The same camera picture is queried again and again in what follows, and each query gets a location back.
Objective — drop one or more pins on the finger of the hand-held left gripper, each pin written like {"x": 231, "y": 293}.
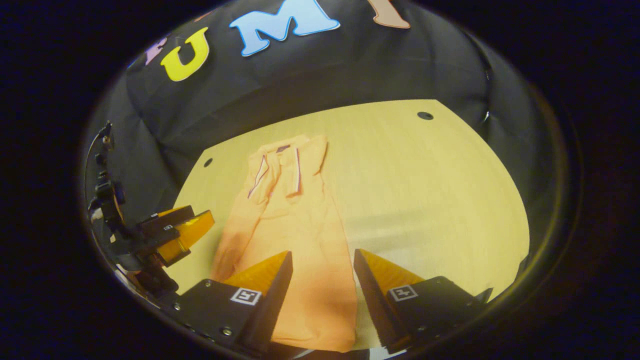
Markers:
{"x": 170, "y": 216}
{"x": 192, "y": 232}

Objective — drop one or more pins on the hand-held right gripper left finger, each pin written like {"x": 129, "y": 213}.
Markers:
{"x": 270, "y": 300}

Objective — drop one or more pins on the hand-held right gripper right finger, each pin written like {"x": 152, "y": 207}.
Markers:
{"x": 372, "y": 300}

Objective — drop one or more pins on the orange T-shirt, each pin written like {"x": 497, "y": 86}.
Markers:
{"x": 295, "y": 240}

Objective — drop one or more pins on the black backdrop cloth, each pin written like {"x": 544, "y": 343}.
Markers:
{"x": 325, "y": 70}

